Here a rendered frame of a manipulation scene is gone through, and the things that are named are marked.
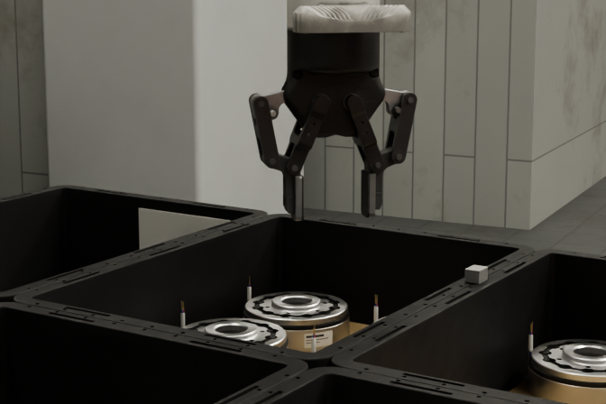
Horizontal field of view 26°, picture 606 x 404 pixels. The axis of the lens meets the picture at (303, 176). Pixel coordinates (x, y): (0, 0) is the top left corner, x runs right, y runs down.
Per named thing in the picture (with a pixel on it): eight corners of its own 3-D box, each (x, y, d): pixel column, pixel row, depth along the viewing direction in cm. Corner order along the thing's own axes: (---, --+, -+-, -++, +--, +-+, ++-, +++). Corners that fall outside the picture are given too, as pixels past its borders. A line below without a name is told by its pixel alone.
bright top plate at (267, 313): (279, 291, 135) (279, 286, 135) (365, 305, 130) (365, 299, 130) (224, 316, 127) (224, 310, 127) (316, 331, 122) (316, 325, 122)
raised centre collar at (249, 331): (224, 324, 123) (224, 317, 123) (268, 332, 120) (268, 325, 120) (192, 337, 119) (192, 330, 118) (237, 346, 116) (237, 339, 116)
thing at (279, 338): (218, 317, 126) (217, 311, 126) (307, 335, 121) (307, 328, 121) (152, 344, 118) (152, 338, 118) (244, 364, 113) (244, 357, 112)
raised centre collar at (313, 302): (287, 297, 132) (287, 290, 132) (330, 303, 129) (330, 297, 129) (261, 308, 128) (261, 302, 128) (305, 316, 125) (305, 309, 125)
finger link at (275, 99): (298, 77, 107) (307, 103, 108) (244, 96, 107) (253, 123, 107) (304, 80, 105) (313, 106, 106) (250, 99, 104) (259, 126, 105)
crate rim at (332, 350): (275, 234, 139) (275, 211, 139) (540, 271, 124) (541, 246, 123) (4, 327, 106) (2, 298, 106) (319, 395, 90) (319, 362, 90)
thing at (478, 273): (472, 278, 112) (473, 263, 112) (488, 280, 111) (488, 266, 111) (463, 282, 111) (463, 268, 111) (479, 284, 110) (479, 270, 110)
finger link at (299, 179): (298, 171, 109) (298, 215, 109) (289, 172, 109) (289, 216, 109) (303, 176, 107) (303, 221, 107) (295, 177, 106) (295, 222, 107)
